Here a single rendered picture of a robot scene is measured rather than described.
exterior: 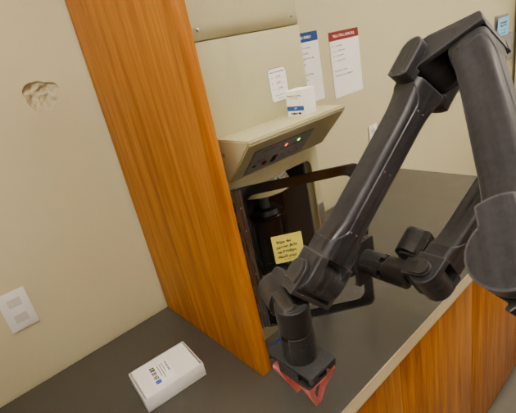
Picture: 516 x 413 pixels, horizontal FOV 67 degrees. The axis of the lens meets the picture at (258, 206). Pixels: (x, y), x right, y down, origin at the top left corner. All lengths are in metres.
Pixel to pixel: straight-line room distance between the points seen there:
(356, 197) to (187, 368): 0.66
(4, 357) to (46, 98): 0.70
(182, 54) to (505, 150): 0.52
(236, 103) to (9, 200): 0.64
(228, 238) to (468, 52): 0.53
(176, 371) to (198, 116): 0.64
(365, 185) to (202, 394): 0.67
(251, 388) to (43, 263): 0.66
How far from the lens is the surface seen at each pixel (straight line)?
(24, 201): 1.19
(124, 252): 1.30
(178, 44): 0.75
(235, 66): 0.92
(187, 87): 0.76
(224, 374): 1.09
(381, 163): 0.63
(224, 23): 0.92
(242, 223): 0.94
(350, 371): 1.03
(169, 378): 1.07
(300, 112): 0.95
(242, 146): 0.81
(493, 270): 0.41
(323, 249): 0.61
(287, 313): 0.63
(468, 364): 1.68
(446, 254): 0.81
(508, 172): 0.49
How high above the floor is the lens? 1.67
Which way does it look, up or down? 22 degrees down
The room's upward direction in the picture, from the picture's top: 12 degrees counter-clockwise
